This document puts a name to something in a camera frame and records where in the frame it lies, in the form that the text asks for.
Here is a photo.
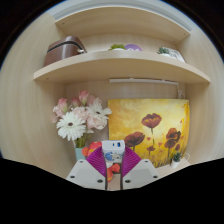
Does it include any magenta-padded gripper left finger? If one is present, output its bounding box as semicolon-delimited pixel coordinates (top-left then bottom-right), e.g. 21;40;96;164
65;145;108;191

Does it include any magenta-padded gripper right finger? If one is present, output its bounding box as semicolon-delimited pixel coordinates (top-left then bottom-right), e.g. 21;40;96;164
120;146;160;191

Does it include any small white charger block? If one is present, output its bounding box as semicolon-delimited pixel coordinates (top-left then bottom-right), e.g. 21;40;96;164
101;139;126;169

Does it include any red plush toy figure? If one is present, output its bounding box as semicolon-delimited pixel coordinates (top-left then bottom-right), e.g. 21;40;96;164
81;141;122;183

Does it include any pale blue vase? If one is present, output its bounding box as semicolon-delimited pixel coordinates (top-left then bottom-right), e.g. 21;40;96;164
73;146;87;162

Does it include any small potted plant white pot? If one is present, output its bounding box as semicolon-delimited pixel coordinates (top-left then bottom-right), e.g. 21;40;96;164
169;151;183;169

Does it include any pink and white flower bouquet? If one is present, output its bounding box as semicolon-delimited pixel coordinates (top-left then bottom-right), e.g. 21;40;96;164
51;89;113;149

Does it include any yellow poppy flower painting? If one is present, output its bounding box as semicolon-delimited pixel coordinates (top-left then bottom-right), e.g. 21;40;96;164
107;98;191;168

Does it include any white light bar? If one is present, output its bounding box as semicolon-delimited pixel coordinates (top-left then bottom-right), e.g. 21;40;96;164
109;77;179;86

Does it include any wooden shelf unit with items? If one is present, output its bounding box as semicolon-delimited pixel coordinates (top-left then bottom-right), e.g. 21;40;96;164
33;4;212;85

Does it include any thin white cable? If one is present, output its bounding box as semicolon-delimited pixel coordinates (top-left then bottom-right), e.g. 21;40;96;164
176;82;187;100

